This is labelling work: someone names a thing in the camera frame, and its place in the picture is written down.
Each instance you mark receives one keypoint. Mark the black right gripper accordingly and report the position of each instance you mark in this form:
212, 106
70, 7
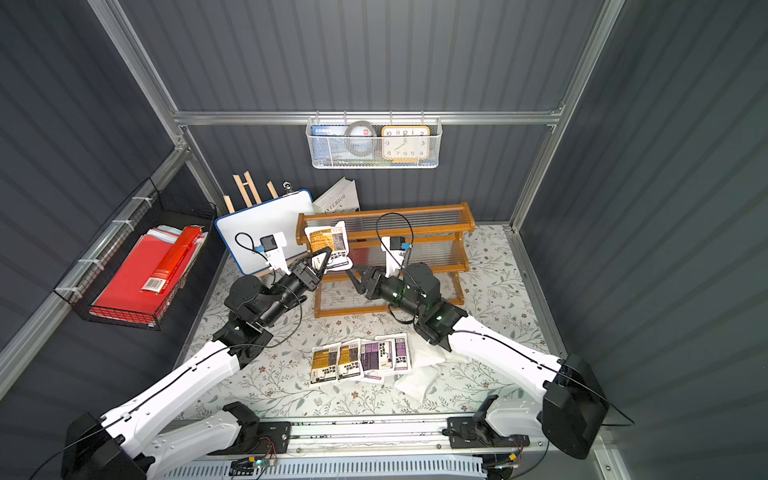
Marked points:
372, 284

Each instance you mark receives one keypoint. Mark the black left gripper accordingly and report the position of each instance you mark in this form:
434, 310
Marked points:
305, 271

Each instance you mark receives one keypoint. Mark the purple coffee bag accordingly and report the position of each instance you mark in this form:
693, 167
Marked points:
370, 362
402, 361
387, 357

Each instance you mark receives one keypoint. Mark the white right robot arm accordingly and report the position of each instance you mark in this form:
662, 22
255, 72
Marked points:
571, 402

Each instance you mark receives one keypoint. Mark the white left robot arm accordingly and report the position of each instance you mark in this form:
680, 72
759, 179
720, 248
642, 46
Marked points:
91, 453

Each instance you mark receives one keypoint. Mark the white book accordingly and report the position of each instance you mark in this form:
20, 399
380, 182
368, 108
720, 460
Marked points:
342, 197

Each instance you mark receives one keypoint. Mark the wooden easel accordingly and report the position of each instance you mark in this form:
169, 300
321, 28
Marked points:
250, 196

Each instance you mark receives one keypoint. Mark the white plain bag lower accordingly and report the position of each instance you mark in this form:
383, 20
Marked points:
419, 384

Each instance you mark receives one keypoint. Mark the round grey tape roll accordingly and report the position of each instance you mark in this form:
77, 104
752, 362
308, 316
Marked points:
360, 139

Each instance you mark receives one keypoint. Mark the blue box in basket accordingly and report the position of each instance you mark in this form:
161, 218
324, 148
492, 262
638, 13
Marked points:
328, 130

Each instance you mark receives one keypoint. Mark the red long box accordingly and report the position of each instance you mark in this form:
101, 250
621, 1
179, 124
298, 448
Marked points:
170, 262

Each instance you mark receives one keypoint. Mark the yellow square clock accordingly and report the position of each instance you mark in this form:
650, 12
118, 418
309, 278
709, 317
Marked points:
405, 144

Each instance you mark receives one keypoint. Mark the red folder stack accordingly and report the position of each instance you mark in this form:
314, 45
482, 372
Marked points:
123, 301

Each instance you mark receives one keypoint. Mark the small green circuit board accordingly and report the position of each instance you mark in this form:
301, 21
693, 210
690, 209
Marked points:
250, 467

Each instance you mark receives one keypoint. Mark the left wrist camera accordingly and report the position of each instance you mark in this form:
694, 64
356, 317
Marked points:
272, 247

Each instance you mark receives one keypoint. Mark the white board blue frame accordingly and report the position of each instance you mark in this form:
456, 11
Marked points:
275, 216

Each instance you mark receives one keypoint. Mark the white wire wall basket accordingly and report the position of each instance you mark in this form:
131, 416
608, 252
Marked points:
330, 152

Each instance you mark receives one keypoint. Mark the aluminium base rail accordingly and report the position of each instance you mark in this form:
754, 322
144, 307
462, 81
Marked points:
372, 435

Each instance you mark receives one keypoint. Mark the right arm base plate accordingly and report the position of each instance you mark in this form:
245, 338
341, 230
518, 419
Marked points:
475, 432

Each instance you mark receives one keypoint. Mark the black wire side basket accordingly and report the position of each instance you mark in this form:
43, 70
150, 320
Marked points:
107, 284

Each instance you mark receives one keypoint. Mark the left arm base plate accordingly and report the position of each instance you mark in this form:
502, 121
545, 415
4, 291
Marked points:
255, 436

